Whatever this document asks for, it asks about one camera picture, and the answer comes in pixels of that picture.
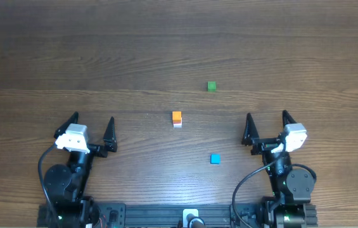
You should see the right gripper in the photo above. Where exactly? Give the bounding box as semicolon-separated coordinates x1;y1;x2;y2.
241;110;297;156

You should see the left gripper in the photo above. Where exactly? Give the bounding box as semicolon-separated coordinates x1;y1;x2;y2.
54;111;118;158

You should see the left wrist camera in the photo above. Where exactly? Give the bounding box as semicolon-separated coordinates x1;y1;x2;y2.
54;123;90;155

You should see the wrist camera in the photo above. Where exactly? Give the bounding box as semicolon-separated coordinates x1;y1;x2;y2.
271;122;308;155
54;123;90;155

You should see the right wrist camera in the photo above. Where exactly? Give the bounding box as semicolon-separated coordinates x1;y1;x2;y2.
271;122;308;155

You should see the mounting rail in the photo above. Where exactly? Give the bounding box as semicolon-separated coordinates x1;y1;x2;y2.
37;202;319;228

